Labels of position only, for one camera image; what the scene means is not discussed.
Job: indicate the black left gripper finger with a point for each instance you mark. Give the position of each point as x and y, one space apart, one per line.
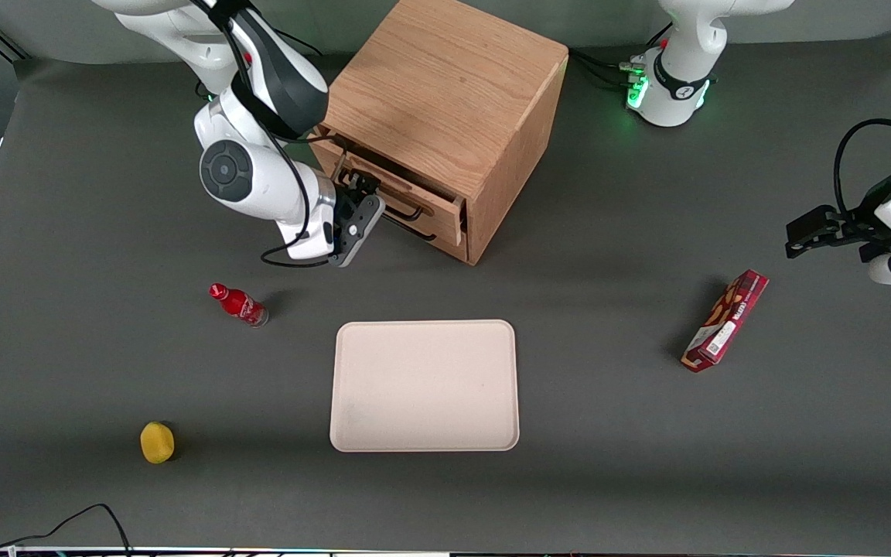
810 223
807 247

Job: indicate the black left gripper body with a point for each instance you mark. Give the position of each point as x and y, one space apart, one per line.
857 225

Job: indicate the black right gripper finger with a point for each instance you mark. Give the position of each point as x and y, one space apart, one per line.
349 182
370 186

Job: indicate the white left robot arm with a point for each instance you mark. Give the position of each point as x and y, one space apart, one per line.
685 70

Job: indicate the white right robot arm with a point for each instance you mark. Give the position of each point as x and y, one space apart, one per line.
260 116

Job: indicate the wooden drawer cabinet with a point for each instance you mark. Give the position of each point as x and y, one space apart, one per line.
445 85

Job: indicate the red snack box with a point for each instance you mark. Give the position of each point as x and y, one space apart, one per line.
726 321

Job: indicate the red soda bottle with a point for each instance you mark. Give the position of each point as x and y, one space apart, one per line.
238 304

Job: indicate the beige rectangular tray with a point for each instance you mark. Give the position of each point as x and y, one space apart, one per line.
424 385

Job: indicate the yellow lemon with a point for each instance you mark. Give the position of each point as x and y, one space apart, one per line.
157 442

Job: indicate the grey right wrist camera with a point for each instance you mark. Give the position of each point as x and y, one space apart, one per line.
356 232

